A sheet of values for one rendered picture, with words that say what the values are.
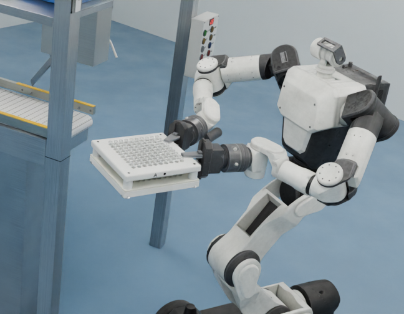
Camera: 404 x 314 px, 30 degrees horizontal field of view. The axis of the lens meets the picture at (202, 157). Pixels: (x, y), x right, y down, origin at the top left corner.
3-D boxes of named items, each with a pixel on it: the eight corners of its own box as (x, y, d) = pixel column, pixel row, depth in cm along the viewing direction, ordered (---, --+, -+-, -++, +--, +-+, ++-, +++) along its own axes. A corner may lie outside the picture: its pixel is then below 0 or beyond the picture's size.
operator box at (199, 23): (211, 70, 343) (219, 14, 332) (196, 79, 329) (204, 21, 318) (199, 66, 345) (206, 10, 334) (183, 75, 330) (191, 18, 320)
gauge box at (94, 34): (108, 60, 273) (113, 6, 265) (93, 66, 264) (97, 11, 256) (57, 45, 280) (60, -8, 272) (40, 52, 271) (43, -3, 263)
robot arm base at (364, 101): (359, 144, 243) (376, 116, 246) (388, 148, 232) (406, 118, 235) (331, 116, 236) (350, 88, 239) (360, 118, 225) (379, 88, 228)
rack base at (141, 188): (123, 198, 211) (124, 190, 210) (89, 161, 230) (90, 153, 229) (198, 186, 224) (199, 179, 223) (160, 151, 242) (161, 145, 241)
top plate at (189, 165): (125, 182, 209) (126, 176, 208) (90, 146, 227) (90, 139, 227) (201, 171, 222) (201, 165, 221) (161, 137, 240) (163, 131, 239)
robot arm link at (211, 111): (206, 114, 248) (205, 89, 258) (189, 131, 252) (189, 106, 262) (221, 123, 250) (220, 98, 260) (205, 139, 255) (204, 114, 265)
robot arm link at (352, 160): (355, 212, 223) (378, 151, 233) (350, 189, 213) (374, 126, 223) (318, 203, 228) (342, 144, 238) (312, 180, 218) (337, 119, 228)
